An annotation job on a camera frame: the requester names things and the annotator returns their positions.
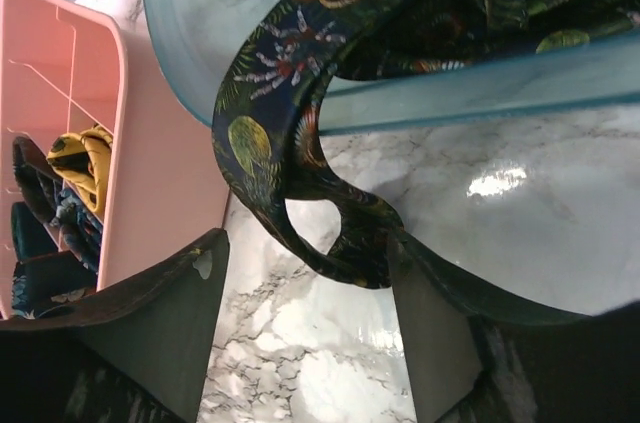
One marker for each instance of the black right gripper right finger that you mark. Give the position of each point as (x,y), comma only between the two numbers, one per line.
(540,364)

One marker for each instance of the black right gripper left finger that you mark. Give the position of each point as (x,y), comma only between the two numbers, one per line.
(136,351)

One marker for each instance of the dark floral patterned necktie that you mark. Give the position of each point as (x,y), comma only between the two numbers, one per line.
(314,67)

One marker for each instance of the dark blue floral rolled tie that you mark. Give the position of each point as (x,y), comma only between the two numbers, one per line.
(81,230)

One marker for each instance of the teal rolled tie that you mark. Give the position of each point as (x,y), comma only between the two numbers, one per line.
(30,238)

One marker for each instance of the black rolled tie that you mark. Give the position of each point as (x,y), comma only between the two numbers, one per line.
(38,183)

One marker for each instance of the yellow rolled tie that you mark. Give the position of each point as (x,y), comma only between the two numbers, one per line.
(84,160)

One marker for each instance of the pink divided organizer tray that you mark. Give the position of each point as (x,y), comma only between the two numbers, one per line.
(85,92)

